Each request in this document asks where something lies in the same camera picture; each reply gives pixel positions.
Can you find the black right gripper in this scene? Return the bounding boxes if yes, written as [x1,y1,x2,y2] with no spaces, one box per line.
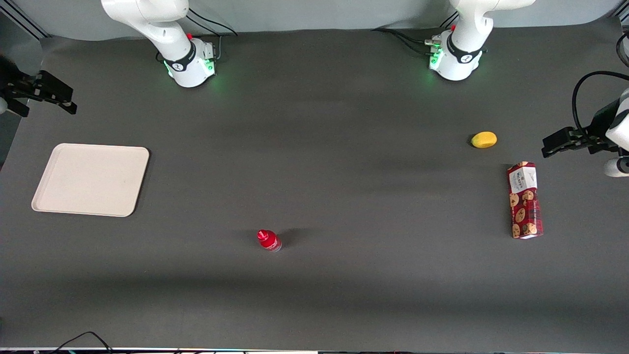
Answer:
[0,56,78,118]

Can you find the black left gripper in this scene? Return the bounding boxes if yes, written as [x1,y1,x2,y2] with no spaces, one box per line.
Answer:
[542,98,621,158]

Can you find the small red coke bottle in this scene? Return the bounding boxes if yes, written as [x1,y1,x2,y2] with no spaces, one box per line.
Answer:
[257,229,283,253]

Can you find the beige plastic tray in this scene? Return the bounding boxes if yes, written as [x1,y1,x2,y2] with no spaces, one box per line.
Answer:
[31,143,150,218]

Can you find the red cookie box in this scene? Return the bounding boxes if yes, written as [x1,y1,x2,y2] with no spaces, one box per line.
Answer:
[507,161,544,240]

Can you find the yellow lemon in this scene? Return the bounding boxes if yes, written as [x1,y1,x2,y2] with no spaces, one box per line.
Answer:
[470,131,498,149]

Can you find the black looped wrist cable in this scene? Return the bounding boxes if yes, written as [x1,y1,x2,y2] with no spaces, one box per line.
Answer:
[572,71,629,139]

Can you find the black cable at edge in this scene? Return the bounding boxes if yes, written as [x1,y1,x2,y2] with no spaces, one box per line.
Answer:
[616,32,629,70]

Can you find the black left base cables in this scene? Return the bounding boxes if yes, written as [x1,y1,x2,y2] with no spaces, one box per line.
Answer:
[371,12,460,56]

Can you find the black base cables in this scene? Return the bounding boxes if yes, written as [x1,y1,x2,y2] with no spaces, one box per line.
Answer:
[371,12,460,56]
[186,7,238,61]

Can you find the black right base cables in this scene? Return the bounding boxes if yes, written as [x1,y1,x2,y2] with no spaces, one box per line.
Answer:
[186,7,238,61]

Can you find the thin black floor cable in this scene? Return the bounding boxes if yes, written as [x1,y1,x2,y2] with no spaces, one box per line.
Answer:
[48,331,114,354]

